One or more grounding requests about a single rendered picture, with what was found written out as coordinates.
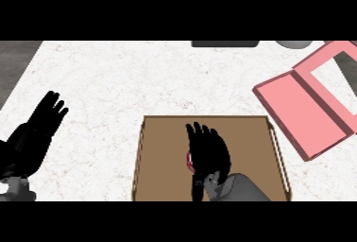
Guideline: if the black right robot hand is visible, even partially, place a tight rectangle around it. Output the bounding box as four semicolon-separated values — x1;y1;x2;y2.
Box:
185;121;234;202

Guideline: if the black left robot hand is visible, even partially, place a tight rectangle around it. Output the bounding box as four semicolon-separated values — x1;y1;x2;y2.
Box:
0;90;70;182

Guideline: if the red can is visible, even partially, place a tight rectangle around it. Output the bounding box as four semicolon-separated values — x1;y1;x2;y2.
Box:
187;150;197;174

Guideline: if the brown wooden tray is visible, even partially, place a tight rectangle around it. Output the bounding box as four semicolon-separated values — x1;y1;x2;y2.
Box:
132;114;294;202

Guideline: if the pink cardboard box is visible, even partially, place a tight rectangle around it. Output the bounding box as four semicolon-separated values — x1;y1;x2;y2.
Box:
251;40;357;163

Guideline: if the dark grey flat appliance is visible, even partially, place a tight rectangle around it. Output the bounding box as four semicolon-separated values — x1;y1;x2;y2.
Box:
192;40;262;48

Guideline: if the grey round object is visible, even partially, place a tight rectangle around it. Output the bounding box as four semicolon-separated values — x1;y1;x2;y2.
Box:
275;40;316;50

